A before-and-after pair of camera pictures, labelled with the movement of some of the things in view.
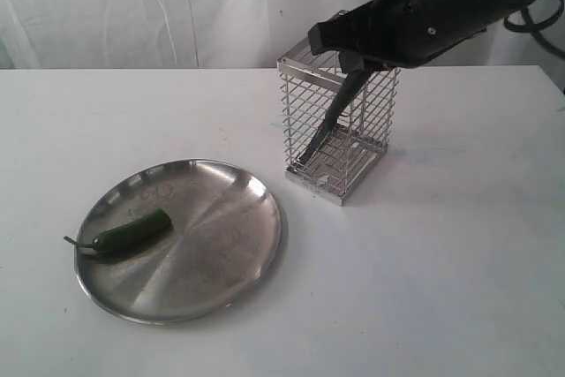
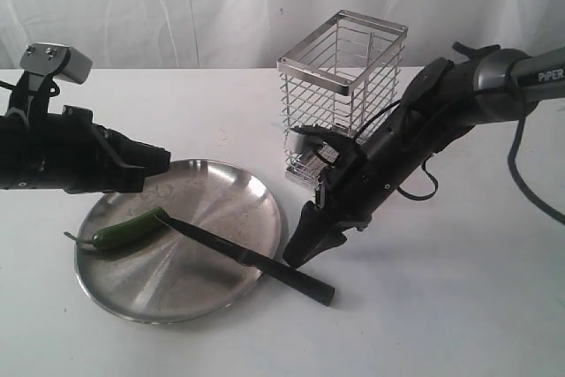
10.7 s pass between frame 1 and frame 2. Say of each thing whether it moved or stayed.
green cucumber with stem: stayed
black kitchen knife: moved
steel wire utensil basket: stayed
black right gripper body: moved
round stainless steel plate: stayed
